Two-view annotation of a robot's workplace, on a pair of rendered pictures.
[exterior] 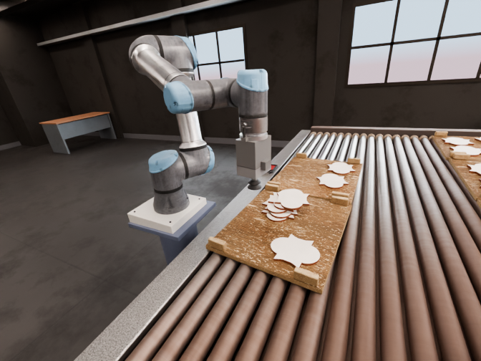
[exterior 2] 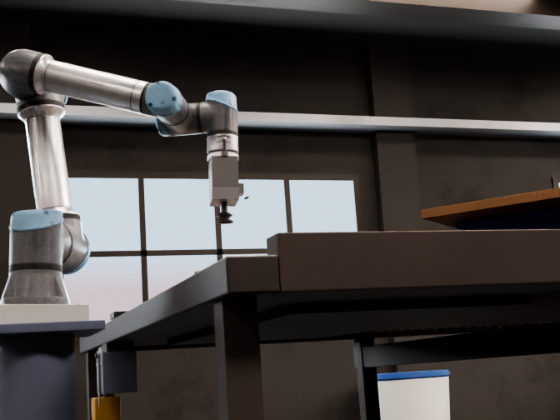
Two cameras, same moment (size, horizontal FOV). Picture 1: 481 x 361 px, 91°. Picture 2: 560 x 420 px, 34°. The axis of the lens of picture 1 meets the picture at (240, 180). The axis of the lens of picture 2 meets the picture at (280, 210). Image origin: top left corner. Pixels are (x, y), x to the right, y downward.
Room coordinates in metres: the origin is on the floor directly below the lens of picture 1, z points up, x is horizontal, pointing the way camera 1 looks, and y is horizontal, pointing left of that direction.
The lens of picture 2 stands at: (-0.87, 1.43, 0.73)
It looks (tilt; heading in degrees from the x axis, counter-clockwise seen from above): 10 degrees up; 312
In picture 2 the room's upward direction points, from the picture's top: 4 degrees counter-clockwise
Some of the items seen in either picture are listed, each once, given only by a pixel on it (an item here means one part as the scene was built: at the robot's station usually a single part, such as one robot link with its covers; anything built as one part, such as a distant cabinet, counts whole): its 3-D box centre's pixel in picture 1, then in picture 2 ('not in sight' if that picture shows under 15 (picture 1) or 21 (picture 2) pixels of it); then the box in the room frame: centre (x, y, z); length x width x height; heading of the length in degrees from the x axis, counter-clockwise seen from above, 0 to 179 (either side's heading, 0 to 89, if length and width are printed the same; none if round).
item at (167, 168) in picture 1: (167, 169); (37, 237); (0.90, 0.29, 1.07); 0.13 x 0.12 x 0.14; 124
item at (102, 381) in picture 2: not in sight; (114, 374); (1.34, -0.25, 0.77); 0.14 x 0.11 x 0.18; 151
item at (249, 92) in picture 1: (251, 93); (220, 116); (0.63, -0.05, 1.35); 0.09 x 0.08 x 0.11; 34
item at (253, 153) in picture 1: (256, 154); (228, 178); (0.62, -0.05, 1.20); 0.10 x 0.09 x 0.16; 52
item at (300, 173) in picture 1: (316, 175); not in sight; (1.00, -0.36, 0.93); 0.41 x 0.35 x 0.02; 147
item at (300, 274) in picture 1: (306, 276); not in sight; (0.41, -0.14, 0.95); 0.06 x 0.02 x 0.03; 56
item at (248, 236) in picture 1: (284, 225); not in sight; (0.65, -0.13, 0.93); 0.41 x 0.35 x 0.02; 146
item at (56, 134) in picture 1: (81, 131); not in sight; (5.97, 3.80, 0.35); 1.31 x 0.68 x 0.70; 152
